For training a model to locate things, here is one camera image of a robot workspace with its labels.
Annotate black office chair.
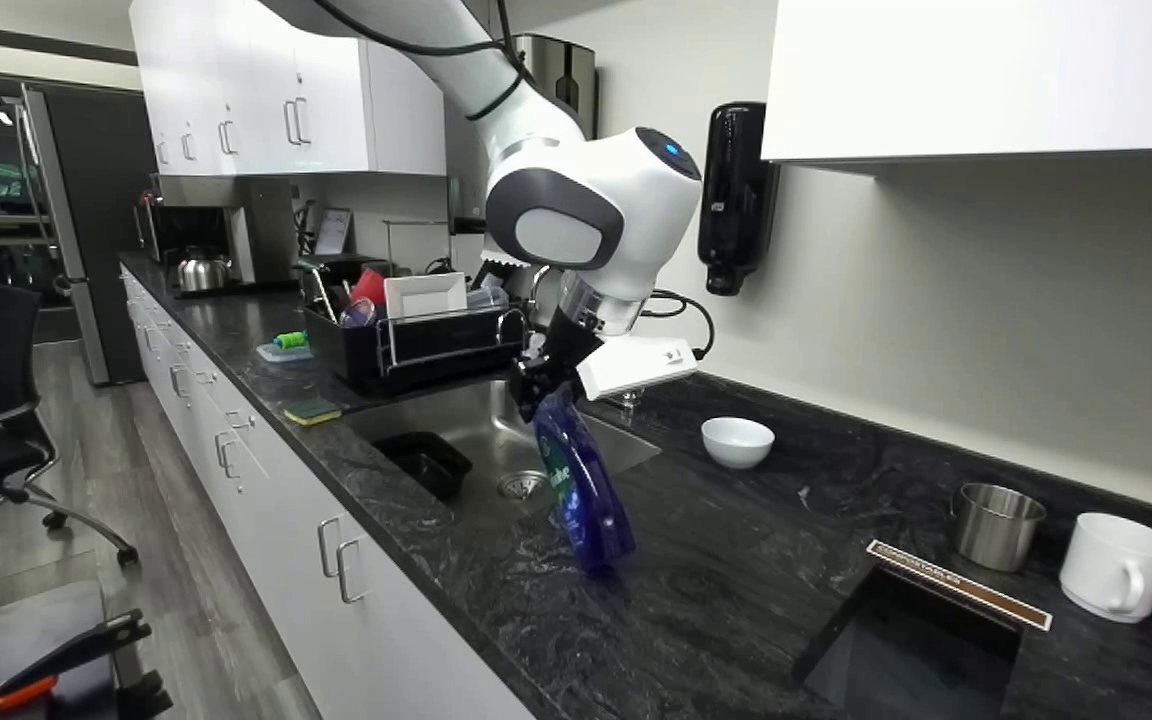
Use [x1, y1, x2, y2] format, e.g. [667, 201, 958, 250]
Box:
[0, 282, 138, 567]

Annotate white upper cabinet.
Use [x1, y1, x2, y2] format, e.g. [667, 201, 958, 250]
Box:
[762, 0, 1152, 162]

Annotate black coffee maker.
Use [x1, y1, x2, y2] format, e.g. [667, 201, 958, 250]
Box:
[149, 191, 247, 294]

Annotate green sponge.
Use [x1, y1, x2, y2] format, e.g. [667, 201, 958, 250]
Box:
[257, 331, 313, 364]

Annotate stainless steel sink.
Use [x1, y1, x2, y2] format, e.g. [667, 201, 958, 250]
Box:
[342, 371, 667, 500]

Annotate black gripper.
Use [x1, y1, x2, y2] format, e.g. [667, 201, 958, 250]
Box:
[509, 263, 630, 409]

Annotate white lower cabinets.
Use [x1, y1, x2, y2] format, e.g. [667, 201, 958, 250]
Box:
[119, 271, 532, 720]

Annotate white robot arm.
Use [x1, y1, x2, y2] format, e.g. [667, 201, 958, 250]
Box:
[262, 0, 699, 405]

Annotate black dish rack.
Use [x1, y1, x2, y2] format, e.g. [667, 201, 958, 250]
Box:
[292, 254, 524, 391]

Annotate small white bowl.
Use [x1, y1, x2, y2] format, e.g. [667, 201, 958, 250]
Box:
[699, 415, 775, 471]

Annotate blue dish soap bottle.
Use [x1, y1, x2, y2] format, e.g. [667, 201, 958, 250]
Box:
[532, 391, 636, 580]

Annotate black wall soap dispenser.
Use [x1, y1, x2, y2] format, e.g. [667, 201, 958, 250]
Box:
[699, 101, 775, 294]

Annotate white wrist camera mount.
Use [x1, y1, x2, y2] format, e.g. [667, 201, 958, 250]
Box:
[575, 334, 699, 400]

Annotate small steel cup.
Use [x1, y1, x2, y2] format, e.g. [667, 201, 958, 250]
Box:
[954, 478, 1046, 573]

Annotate black countertop trash opening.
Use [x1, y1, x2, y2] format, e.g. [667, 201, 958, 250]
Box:
[796, 540, 1053, 720]

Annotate white mug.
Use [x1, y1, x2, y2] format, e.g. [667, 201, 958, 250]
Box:
[1058, 513, 1152, 622]

